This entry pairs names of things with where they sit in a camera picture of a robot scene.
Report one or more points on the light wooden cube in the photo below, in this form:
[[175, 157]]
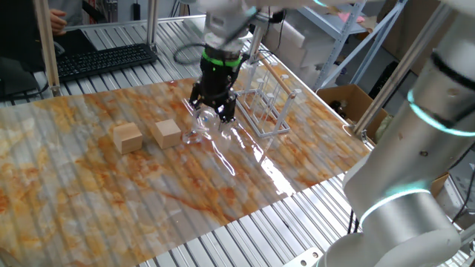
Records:
[[128, 137], [167, 133]]

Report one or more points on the olive green bag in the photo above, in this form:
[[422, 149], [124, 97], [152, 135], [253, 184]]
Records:
[[380, 124]]

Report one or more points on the silver perforated base plate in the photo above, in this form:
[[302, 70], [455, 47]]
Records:
[[304, 259]]

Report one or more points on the aluminium frame post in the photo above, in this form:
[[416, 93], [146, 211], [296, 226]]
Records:
[[392, 85], [152, 22], [255, 44]]

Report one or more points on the bare person hand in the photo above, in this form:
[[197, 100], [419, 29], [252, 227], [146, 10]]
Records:
[[57, 22]]

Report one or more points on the grey sleeved forearm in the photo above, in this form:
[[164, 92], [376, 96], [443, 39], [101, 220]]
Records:
[[68, 9]]

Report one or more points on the white metal shelf frame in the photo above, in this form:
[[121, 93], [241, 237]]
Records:
[[333, 63]]

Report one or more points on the open cardboard box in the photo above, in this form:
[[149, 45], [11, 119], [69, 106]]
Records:
[[352, 92]]

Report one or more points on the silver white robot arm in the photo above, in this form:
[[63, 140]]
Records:
[[408, 148]]

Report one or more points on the brown cardboard board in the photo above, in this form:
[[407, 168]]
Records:
[[404, 37]]

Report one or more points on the orange marble pattern mat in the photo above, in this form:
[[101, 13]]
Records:
[[92, 222]]

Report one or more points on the tan upright frame post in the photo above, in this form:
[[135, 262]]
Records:
[[48, 55]]

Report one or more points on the black flat pad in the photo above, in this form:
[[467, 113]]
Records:
[[76, 42]]

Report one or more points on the black keyboard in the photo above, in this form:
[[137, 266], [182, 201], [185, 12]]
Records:
[[104, 59]]

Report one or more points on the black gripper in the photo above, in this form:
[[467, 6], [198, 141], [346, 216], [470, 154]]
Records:
[[219, 79]]

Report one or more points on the pink cloth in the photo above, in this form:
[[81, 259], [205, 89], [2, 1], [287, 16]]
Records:
[[350, 18]]

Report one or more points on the black monitor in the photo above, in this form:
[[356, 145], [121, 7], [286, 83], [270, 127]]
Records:
[[18, 37]]

